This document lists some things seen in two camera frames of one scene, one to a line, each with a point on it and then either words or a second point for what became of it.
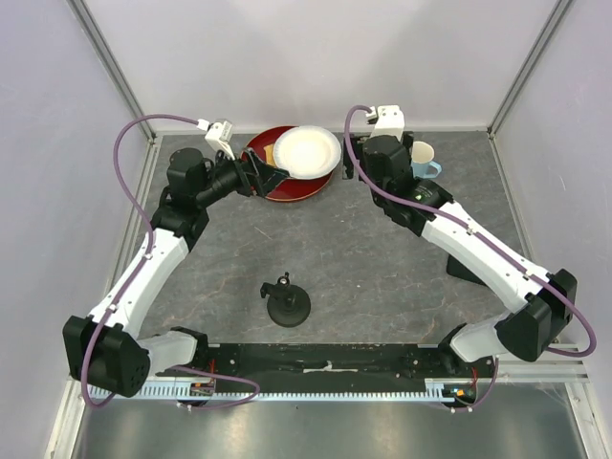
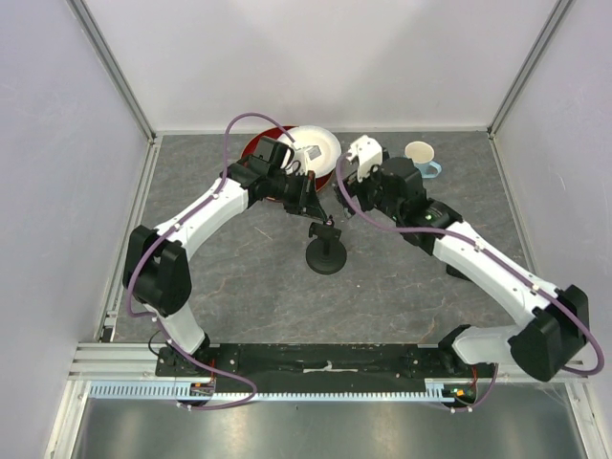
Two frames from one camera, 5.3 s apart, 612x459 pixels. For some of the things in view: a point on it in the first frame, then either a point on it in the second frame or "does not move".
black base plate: [341, 360] does not move
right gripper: [356, 145] → [354, 187]
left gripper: [270, 178] → [299, 207]
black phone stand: [288, 305] → [325, 254]
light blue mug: [422, 159] does not move
